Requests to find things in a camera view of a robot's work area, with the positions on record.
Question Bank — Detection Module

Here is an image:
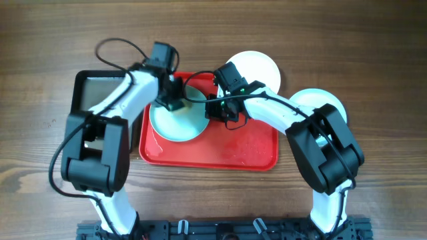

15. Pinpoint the black water tray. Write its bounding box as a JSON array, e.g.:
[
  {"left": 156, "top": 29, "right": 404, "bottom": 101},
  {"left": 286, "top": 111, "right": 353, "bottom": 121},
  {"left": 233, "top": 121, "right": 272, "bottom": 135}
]
[{"left": 69, "top": 69, "right": 143, "bottom": 154}]

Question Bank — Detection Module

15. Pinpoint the light blue plate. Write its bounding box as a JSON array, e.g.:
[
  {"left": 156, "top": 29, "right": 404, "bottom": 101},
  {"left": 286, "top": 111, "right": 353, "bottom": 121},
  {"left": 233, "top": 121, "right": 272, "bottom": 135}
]
[
  {"left": 149, "top": 98, "right": 209, "bottom": 142},
  {"left": 288, "top": 87, "right": 348, "bottom": 148}
]

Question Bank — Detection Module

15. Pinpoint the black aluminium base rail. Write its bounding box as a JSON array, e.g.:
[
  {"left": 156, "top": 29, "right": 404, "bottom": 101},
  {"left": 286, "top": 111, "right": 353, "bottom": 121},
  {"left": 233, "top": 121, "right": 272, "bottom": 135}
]
[{"left": 75, "top": 217, "right": 374, "bottom": 240}]

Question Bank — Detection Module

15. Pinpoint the green yellow sponge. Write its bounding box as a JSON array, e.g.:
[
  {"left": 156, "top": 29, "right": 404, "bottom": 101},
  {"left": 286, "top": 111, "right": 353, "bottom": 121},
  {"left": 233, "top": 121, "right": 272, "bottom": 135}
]
[{"left": 167, "top": 101, "right": 185, "bottom": 112}]

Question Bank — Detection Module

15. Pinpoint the white round plate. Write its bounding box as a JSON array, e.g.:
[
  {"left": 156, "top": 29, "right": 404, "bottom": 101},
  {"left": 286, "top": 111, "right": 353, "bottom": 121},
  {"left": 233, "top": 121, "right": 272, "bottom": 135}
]
[{"left": 227, "top": 51, "right": 282, "bottom": 94}]

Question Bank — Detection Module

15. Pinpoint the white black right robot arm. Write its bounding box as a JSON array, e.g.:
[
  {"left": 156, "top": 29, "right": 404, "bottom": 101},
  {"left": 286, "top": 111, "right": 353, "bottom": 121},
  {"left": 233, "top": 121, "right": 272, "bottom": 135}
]
[{"left": 205, "top": 81, "right": 364, "bottom": 239}]

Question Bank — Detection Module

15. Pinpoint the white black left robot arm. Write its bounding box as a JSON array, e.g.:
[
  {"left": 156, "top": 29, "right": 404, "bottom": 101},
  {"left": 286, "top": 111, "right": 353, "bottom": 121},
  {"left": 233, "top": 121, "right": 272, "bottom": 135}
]
[{"left": 58, "top": 63, "right": 183, "bottom": 239}]

